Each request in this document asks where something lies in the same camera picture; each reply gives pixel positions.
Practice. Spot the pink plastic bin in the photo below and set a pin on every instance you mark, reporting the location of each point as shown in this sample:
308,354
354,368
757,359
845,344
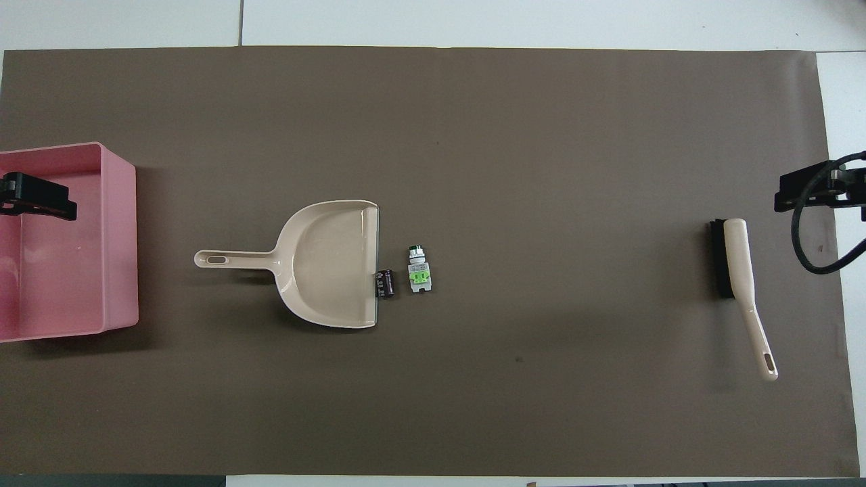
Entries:
101,270

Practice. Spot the black cylindrical capacitor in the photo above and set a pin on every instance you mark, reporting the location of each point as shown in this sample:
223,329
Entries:
385,283

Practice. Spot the beige plastic dustpan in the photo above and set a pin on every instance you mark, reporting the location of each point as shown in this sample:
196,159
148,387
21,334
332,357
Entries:
331,270

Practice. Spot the beige brush with black bristles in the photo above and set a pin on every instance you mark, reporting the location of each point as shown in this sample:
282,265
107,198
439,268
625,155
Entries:
739,260

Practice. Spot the white and green switch component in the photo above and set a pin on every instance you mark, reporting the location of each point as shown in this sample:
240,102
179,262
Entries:
419,274

